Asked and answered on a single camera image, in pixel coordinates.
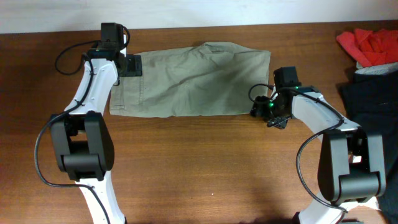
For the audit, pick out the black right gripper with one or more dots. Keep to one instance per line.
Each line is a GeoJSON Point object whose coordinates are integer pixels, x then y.
{"type": "Point", "coordinates": [277, 122]}

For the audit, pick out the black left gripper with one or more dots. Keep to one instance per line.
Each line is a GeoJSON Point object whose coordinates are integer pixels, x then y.
{"type": "Point", "coordinates": [133, 65]}

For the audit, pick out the khaki green shorts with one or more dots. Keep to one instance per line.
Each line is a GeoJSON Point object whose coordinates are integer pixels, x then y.
{"type": "Point", "coordinates": [209, 80]}

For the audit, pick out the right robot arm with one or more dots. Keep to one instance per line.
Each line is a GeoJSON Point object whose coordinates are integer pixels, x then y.
{"type": "Point", "coordinates": [351, 167]}

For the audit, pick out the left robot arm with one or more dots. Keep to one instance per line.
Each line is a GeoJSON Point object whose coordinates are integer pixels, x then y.
{"type": "Point", "coordinates": [81, 141]}

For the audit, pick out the dark navy garment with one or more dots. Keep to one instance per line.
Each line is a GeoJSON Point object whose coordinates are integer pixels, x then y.
{"type": "Point", "coordinates": [371, 101]}

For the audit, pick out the red cloth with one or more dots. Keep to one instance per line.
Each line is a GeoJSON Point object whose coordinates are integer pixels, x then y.
{"type": "Point", "coordinates": [370, 48]}

